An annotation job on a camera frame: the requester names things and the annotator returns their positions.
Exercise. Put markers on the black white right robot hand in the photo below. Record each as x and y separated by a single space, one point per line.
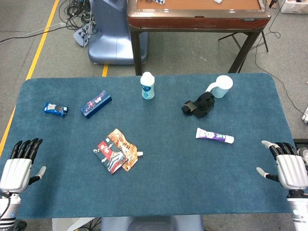
292 170

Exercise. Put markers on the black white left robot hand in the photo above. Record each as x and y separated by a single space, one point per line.
15 173

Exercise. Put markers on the white purple tube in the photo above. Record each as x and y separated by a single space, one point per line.
211 136

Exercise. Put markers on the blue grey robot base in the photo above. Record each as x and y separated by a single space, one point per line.
108 43

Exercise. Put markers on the white blue bottle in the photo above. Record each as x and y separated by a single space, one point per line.
147 89

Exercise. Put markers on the grey sneaker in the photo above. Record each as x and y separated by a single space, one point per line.
303 155

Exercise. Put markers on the black stand foot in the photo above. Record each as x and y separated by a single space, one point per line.
300 142

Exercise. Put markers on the white grey floor device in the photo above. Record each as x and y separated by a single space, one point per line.
305 118

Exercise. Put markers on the white flat board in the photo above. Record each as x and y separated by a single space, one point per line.
69 225

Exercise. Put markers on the blue cookie snack packet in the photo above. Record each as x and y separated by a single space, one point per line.
55 109

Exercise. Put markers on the long dark blue box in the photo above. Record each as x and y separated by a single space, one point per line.
96 104

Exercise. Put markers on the black wrist brace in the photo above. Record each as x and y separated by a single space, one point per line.
201 106

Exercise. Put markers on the orange spout pouch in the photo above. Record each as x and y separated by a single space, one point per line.
127 146

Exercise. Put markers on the blue felt table mat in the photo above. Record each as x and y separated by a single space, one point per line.
168 173

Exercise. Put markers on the blue grey robot torso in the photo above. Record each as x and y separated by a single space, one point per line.
154 223

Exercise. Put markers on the grey power strip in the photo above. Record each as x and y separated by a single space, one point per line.
79 36

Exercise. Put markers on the white storage box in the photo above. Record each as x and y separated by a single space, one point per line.
296 7

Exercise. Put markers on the brown mahjong table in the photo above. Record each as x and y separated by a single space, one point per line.
192 22

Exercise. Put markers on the white mahjong tile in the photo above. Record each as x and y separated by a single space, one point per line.
218 1

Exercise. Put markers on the blue white snake puzzle toy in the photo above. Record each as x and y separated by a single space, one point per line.
157 1

